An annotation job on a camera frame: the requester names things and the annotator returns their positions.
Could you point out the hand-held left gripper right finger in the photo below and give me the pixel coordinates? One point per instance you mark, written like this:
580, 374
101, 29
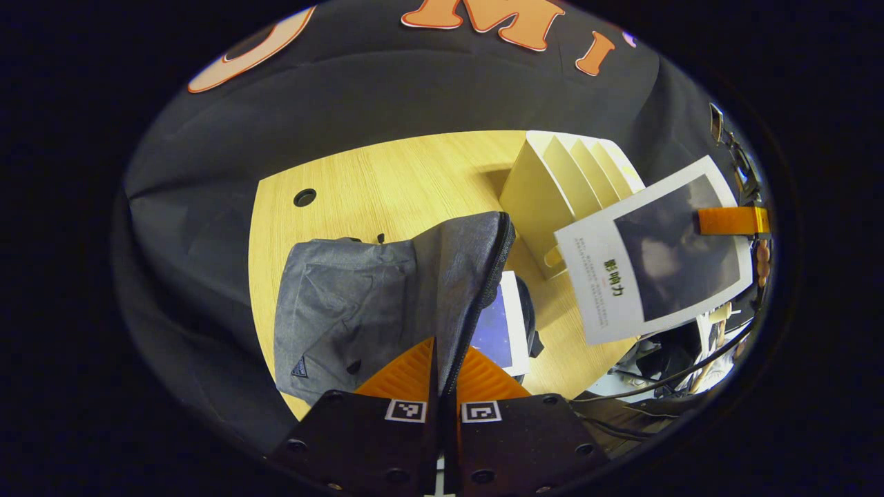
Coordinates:
518, 442

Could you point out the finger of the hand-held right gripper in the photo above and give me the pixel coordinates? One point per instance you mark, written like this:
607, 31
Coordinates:
732, 221

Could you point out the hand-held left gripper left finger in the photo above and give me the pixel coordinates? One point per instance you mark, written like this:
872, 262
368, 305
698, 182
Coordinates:
359, 442

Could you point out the grey picture cover book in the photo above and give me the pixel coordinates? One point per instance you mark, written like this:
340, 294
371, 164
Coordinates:
663, 262

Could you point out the blue picture cover book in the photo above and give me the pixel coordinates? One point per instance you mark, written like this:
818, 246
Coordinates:
501, 324

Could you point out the grey fabric schoolbag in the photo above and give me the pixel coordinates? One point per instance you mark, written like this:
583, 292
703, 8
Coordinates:
359, 304

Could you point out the cream plastic bookshelf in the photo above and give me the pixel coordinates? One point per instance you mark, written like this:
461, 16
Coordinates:
545, 186

